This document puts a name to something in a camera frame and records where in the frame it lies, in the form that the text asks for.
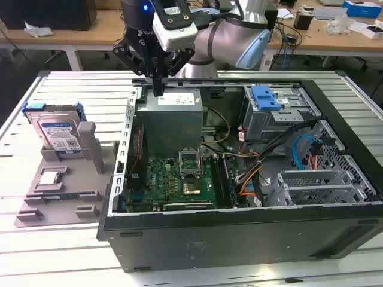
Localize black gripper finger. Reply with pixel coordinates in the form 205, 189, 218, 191
111, 37, 160, 97
159, 48, 196, 97

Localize hard disk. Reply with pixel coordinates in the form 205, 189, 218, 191
22, 101, 87, 155

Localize grey disk bay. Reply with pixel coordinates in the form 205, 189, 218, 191
276, 169, 375, 207

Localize wooden desk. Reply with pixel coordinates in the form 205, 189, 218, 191
0, 0, 383, 71

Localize grey power supply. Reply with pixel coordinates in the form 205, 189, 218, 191
136, 88, 206, 150

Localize large black box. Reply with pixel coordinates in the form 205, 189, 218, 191
0, 0, 98, 32

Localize crumpled white paper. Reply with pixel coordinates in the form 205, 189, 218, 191
23, 20, 54, 39

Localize blue plastic drive latch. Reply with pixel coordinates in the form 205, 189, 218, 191
251, 86, 284, 111

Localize metal socket cover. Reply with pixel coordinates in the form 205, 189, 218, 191
178, 148, 204, 177

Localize grey optical drive cage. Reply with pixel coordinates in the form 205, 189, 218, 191
242, 85, 323, 144

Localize green motherboard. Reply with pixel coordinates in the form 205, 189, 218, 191
125, 149, 249, 212

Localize black RAM slot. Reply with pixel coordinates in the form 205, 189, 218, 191
210, 157, 225, 209

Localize CPU socket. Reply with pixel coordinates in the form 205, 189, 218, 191
181, 178, 204, 197

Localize green RAM stick with label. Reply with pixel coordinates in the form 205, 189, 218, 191
221, 157, 239, 207

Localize grey parts rack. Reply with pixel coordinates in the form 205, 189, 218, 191
14, 121, 120, 228

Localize black expansion card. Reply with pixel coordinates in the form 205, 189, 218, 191
163, 201, 215, 210

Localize silver CPU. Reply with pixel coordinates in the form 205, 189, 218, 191
38, 170, 62, 185

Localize flat grey box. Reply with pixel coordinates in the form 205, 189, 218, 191
311, 6, 348, 20

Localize clear plastic bag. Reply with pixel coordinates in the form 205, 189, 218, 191
326, 14, 351, 35

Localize black PC case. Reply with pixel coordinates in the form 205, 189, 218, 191
96, 70, 383, 273

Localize blue cardboard box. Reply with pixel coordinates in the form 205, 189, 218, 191
342, 0, 383, 19

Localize white phone box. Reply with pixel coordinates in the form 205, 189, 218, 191
361, 23, 383, 39

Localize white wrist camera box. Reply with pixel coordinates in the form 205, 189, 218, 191
151, 11, 199, 52

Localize yellow and black wires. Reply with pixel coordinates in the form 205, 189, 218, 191
202, 107, 231, 147

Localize black cable bundle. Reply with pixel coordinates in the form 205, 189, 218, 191
253, 118, 321, 209

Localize blue wire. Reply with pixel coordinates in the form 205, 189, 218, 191
292, 134, 315, 171

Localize orange wire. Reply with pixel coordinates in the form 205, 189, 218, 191
239, 164, 266, 198

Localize red wire with black plug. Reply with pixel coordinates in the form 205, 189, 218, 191
309, 142, 323, 172

